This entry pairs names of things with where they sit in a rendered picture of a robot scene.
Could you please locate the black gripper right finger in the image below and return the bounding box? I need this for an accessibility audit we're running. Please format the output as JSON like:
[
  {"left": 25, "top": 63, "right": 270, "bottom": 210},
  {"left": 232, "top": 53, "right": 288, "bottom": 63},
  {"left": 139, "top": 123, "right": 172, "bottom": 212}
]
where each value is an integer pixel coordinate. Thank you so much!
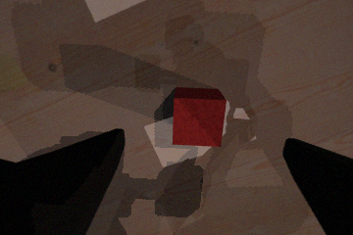
[{"left": 282, "top": 138, "right": 353, "bottom": 235}]

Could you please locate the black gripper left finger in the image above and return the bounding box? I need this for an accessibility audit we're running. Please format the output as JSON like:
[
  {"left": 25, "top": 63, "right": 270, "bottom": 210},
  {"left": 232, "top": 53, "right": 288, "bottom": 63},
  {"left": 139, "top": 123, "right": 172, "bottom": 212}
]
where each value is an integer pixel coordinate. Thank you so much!
[{"left": 0, "top": 128, "right": 125, "bottom": 235}]

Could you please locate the red block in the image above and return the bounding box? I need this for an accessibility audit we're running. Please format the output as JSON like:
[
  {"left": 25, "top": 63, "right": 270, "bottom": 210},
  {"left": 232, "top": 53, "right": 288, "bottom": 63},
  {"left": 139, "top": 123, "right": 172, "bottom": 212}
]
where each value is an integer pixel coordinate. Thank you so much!
[{"left": 173, "top": 87, "right": 227, "bottom": 147}]

